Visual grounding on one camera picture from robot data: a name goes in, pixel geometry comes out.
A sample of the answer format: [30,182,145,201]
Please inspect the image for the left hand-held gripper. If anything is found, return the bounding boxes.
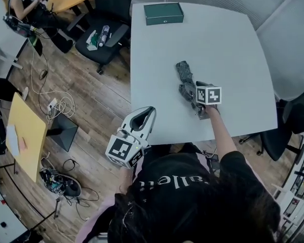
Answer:
[105,106,157,170]

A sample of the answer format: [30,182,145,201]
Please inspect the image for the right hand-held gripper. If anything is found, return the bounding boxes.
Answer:
[179,80,222,114]

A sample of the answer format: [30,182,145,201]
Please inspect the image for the dark grey cloth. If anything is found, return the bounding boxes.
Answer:
[175,60,209,120]

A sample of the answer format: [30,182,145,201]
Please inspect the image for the person's right forearm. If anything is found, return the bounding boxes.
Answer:
[207,105,238,159]

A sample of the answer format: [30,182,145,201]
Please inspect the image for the person's left forearm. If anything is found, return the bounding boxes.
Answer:
[118,165,135,194]

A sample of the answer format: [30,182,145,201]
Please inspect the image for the white table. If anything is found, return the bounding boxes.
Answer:
[130,2,279,146]

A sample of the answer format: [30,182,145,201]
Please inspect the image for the person's black shirt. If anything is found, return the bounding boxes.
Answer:
[75,143,282,243]

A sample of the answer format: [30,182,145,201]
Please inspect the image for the black office chair with headrest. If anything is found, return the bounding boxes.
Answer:
[75,0,136,74]

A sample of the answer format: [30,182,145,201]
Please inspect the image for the black pyramid table base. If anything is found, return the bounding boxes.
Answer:
[46,111,79,153]

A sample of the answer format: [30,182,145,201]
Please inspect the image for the dark green box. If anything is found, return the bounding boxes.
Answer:
[143,2,184,26]

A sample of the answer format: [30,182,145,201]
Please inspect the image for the white power strip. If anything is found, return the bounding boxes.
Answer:
[47,97,59,111]

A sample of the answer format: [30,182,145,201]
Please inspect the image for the clear bottle with dark label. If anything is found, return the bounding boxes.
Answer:
[98,25,110,48]

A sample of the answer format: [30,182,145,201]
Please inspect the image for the green and white packet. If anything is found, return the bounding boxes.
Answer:
[85,30,100,52]

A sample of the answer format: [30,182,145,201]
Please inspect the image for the black mesh office chair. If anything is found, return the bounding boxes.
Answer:
[239,84,304,162]

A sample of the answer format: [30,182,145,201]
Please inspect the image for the yellow wooden desk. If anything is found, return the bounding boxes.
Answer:
[5,92,48,183]

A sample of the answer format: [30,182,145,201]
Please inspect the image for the white paper sheet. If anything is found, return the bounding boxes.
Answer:
[6,125,21,157]

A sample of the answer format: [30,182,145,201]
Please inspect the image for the white shelf rack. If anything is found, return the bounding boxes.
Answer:
[271,133,304,228]

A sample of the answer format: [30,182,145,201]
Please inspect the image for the white desk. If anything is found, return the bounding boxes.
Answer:
[0,43,29,78]
[0,175,31,243]

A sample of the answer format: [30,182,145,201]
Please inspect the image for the white cables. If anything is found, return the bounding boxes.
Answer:
[30,48,77,125]

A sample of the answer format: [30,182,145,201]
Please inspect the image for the black cable loop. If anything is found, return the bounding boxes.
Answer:
[62,158,80,172]

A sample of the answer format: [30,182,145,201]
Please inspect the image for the electronics bundle with wires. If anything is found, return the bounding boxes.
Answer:
[39,168,65,195]

